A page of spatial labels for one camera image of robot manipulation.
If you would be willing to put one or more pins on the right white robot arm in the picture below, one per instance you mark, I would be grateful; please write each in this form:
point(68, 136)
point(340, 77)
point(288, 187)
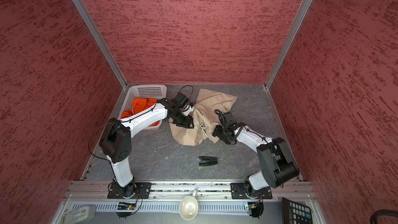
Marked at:
point(277, 164)

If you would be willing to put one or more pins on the beige drawstring shorts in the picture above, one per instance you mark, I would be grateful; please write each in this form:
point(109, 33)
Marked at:
point(204, 118)

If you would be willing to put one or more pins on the black clip on table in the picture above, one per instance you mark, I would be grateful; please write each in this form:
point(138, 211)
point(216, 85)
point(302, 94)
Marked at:
point(208, 161)

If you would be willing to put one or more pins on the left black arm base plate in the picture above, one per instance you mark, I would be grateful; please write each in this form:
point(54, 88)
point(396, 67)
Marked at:
point(131, 191)

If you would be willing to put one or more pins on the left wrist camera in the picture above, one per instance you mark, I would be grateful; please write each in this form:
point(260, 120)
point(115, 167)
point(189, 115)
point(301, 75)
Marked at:
point(181, 101)

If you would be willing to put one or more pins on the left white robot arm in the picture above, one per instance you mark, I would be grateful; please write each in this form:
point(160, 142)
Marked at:
point(115, 140)

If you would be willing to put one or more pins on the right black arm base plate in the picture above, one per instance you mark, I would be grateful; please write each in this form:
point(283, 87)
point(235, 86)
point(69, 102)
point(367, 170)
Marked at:
point(240, 191)

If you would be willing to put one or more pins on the white plastic laundry basket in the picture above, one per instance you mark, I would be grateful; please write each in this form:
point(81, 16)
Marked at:
point(143, 91)

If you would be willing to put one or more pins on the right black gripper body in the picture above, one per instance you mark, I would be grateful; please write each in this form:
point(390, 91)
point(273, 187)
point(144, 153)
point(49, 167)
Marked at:
point(222, 134)

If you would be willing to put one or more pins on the grey device on rail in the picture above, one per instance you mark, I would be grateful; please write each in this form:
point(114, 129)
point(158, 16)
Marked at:
point(81, 215)

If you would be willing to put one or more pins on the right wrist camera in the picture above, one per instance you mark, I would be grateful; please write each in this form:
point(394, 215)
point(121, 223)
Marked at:
point(227, 120)

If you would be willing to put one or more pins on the black calculator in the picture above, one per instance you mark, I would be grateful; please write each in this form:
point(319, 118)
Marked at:
point(296, 213)

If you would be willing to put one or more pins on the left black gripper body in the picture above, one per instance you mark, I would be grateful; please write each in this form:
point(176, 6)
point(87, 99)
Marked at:
point(181, 120)

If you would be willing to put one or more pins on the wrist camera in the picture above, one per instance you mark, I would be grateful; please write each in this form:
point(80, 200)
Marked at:
point(181, 101)
point(227, 120)

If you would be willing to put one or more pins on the orange shorts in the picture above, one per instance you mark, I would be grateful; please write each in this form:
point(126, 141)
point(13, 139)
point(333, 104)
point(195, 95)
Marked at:
point(138, 105)

